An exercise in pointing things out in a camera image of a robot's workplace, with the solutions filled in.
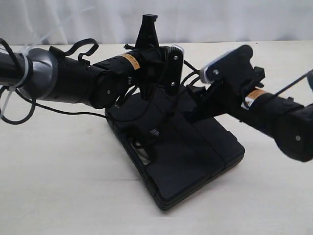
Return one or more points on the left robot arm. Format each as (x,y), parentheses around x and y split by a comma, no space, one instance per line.
(68,77)

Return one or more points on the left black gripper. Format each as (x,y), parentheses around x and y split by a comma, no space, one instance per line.
(152,58)

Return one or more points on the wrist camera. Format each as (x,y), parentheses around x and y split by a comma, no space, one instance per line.
(231,63)
(173,70)

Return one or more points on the white zip tie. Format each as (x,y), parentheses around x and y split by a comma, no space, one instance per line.
(22,73)

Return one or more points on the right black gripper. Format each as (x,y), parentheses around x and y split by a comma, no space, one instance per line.
(224,94)

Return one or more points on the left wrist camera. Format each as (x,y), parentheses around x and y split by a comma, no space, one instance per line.
(173,70)

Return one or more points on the black plastic carry case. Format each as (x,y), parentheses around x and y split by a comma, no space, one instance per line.
(178,158)

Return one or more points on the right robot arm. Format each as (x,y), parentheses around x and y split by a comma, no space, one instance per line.
(289,123)

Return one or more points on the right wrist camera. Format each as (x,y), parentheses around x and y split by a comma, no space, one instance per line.
(231,63)

